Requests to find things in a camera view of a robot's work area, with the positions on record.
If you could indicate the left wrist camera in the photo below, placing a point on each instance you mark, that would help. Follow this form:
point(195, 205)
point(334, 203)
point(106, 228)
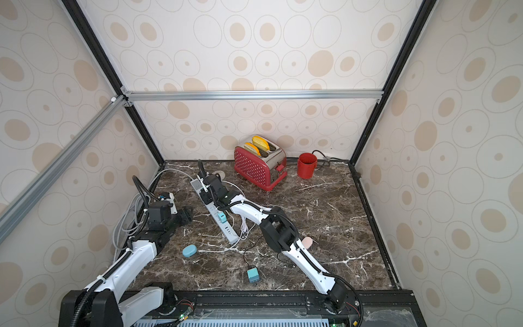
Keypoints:
point(169, 197)

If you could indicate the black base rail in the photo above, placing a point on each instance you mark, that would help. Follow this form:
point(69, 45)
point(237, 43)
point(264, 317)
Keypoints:
point(284, 308)

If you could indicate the blue earbud case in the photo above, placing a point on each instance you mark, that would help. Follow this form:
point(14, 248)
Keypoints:
point(189, 251)

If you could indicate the yellow toast slice back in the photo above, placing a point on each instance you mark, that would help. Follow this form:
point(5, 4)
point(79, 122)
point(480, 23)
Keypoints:
point(261, 143)

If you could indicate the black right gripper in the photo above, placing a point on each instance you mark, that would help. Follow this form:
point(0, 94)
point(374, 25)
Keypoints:
point(208, 180)

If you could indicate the teal charger with black cable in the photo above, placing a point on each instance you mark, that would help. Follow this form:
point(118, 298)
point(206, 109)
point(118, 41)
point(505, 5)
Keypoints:
point(253, 272)

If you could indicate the white power strip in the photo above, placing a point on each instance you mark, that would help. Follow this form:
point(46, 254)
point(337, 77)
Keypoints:
point(219, 217)

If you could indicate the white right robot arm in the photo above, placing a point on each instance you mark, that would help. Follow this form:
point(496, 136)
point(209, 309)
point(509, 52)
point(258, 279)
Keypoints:
point(280, 234)

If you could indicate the red plastic cup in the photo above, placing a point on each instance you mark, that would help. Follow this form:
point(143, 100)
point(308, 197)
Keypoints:
point(307, 163)

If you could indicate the red polka dot toaster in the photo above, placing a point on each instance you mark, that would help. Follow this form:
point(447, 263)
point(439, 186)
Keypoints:
point(266, 171)

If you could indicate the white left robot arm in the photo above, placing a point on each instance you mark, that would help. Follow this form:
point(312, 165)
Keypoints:
point(101, 303)

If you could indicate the teal charger with white cable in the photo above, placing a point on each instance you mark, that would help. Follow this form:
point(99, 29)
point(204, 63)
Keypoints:
point(247, 209)

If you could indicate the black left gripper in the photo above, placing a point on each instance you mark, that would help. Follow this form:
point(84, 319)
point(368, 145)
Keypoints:
point(184, 215)

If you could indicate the clear jar with rice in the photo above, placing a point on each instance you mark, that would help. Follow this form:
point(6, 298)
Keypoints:
point(221, 174)

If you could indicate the yellow toast slice front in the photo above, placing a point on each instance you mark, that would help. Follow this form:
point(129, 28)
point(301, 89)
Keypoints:
point(252, 148)

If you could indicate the yellow toast slice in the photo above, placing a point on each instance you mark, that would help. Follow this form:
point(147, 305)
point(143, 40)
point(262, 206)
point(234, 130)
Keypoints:
point(252, 148)
point(261, 143)

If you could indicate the pink earbud case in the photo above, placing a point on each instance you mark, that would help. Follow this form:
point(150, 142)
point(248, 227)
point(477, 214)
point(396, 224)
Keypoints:
point(307, 242)

